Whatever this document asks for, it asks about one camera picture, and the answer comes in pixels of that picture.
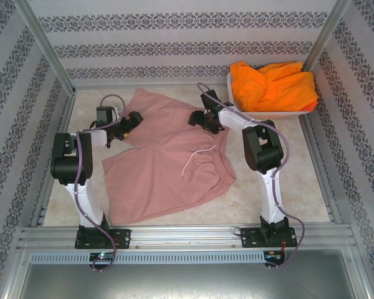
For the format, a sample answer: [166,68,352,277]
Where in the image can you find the pink shorts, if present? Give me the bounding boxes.
[101,88,237,225]

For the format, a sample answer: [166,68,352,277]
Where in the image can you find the yellow-orange shorts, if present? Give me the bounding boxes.
[229,60,316,112]

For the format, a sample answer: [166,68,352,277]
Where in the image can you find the white plastic basket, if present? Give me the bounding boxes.
[226,72,313,119]

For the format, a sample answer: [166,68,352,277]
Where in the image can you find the left small circuit board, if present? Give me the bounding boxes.
[89,252,115,261]

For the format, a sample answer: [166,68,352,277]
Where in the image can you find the grey metal sheet panel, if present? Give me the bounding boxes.
[6,249,372,299]

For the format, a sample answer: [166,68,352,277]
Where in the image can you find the aluminium back rail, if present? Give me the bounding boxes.
[73,81,230,91]

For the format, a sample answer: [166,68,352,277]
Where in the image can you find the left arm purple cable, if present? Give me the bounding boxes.
[74,94,127,272]

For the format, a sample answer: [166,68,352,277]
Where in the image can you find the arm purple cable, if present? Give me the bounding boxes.
[196,82,306,269]
[74,94,127,272]

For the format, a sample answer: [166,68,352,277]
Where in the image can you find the left aluminium side rail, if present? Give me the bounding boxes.
[29,92,77,227]

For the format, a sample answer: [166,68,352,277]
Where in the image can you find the aluminium side rail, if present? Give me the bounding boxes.
[300,116,343,225]
[29,92,77,227]

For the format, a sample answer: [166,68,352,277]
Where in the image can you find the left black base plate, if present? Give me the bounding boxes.
[74,229,132,250]

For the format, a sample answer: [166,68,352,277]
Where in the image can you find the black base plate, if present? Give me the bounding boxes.
[240,227,299,249]
[74,229,132,250]

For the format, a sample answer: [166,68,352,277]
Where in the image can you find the left aluminium frame post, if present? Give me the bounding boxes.
[14,0,76,96]

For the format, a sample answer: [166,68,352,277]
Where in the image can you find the aluminium frame post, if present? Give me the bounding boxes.
[300,0,353,74]
[14,0,76,96]

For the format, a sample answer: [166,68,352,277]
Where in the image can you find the aluminium mounting rail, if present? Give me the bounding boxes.
[17,225,353,249]

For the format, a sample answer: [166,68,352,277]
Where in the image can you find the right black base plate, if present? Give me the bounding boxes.
[240,227,299,249]

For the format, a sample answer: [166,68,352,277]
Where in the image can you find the slotted grey cable duct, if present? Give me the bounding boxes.
[29,251,266,265]

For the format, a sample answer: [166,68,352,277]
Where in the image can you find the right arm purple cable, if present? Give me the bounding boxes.
[196,82,306,269]

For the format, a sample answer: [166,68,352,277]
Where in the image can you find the right aluminium side rail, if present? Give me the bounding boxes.
[300,116,343,225]

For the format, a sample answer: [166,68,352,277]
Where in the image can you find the right aluminium frame post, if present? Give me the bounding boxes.
[300,0,353,74]

